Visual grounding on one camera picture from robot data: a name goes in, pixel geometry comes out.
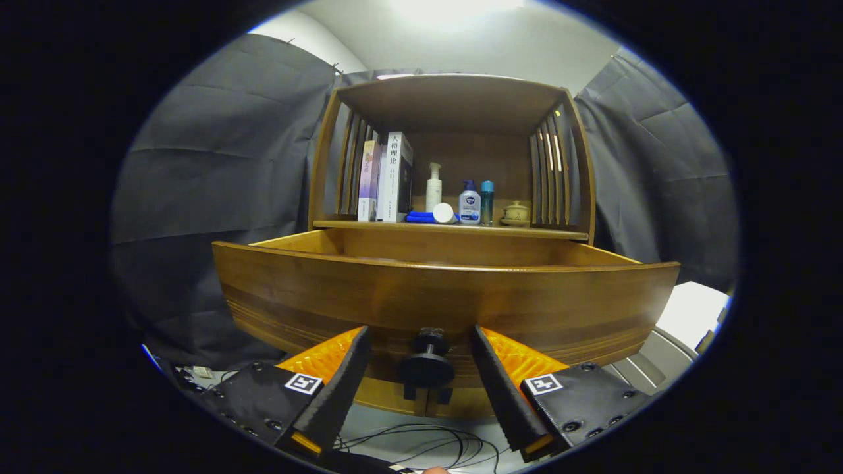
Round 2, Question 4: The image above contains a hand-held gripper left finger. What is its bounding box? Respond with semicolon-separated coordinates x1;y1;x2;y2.
194;325;371;460

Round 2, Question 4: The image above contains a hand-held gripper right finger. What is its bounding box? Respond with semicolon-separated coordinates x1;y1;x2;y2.
470;325;666;463

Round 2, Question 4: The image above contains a black drawer knob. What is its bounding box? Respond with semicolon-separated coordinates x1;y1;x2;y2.
399;327;456;389

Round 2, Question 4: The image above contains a wooden drawer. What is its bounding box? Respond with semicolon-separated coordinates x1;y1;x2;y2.
212;227;681;389

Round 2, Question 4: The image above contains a wooden cabinet door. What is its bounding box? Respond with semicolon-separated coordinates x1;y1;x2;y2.
425;385;498;422
352;377;427;417

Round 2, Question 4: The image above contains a wooden cabinet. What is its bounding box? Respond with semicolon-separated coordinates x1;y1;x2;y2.
308;74;597;422

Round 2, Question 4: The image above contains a grey ribbed panel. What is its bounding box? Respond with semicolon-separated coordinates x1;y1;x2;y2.
603;326;699;396

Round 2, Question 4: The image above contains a tan lidded teacup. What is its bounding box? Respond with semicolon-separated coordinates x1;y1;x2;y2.
501;200;531;228

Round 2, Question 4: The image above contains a white bottle with blue label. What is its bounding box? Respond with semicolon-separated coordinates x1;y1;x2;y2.
458;180;482;226

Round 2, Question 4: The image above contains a white panel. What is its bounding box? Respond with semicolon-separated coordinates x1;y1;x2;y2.
655;282;730;353

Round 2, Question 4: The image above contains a white pump bottle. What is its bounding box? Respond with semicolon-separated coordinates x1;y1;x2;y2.
425;163;443;213

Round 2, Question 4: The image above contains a purple book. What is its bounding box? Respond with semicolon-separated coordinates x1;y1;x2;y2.
357;140;381;223

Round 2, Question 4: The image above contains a white book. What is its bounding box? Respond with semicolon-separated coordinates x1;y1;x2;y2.
377;132;414;223

